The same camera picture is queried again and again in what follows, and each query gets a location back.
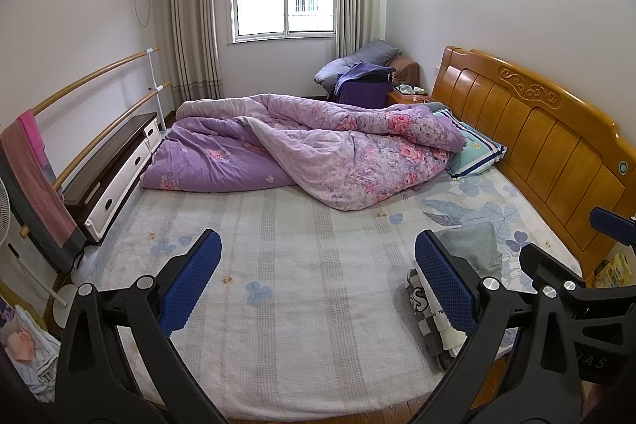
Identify yellow packet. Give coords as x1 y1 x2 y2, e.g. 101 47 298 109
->
591 250 634 290

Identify brown chair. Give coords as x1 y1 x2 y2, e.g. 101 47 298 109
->
388 55 423 89

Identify pale blue pillow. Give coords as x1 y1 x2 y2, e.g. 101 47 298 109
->
313 59 363 87

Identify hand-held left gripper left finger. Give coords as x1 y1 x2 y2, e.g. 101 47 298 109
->
54 229 223 424

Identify wooden headboard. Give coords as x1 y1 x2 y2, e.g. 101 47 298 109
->
431 45 628 278

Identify white patterned bed blanket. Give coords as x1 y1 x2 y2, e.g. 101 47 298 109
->
87 166 582 422

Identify dark topped white cabinet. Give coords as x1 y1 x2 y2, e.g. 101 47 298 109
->
62 112 162 246

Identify purple floral quilt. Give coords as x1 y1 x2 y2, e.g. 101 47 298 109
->
140 93 468 210

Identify folded printed clothes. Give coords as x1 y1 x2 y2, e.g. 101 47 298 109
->
406 265 480 372

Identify pink and grey towels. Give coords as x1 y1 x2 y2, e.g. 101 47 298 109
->
0 146 89 276

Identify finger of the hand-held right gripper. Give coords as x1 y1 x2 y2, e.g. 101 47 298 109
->
519 242 589 293
589 207 636 251

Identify teal striped pillow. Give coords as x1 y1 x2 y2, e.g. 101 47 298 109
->
444 108 508 180

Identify wooden wall rail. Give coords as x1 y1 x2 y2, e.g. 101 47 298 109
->
19 81 171 238
31 47 161 116

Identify air conditioner cord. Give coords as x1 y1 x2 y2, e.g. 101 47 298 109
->
130 0 151 27

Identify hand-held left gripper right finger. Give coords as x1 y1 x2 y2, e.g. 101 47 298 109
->
412 229 583 424

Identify grey pillow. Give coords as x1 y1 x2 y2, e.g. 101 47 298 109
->
348 39 403 68

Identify wooden nightstand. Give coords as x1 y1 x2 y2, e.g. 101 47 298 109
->
388 86 435 107

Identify pile of pale clothes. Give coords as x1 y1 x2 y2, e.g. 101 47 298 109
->
0 300 63 405

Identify white fan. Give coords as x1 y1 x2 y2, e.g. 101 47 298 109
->
0 178 13 250

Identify grey hoodie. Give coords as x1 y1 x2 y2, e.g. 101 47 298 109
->
437 222 502 278

